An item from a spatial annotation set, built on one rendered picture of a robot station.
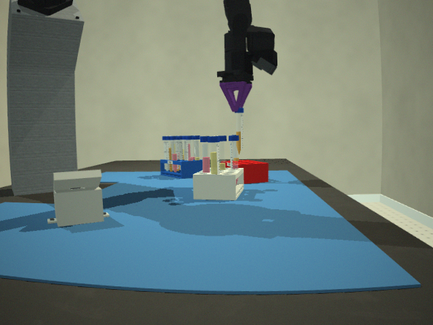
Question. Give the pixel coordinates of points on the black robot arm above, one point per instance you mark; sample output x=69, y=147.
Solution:
x=260, y=40

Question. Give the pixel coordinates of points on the white tube rack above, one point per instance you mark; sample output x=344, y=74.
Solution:
x=207, y=186

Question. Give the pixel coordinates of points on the test tube with blue cap and pink liquid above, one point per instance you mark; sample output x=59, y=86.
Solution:
x=205, y=154

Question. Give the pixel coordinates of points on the red tube rack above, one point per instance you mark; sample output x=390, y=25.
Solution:
x=254, y=171

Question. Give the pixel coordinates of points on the blue test tube rack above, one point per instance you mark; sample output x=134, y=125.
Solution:
x=188, y=168

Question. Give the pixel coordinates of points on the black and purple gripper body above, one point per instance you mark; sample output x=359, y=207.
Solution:
x=230, y=75

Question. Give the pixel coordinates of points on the blue bench mat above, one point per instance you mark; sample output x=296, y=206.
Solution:
x=278, y=237

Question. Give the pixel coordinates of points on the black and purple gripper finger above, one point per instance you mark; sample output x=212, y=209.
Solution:
x=246, y=92
x=234, y=85

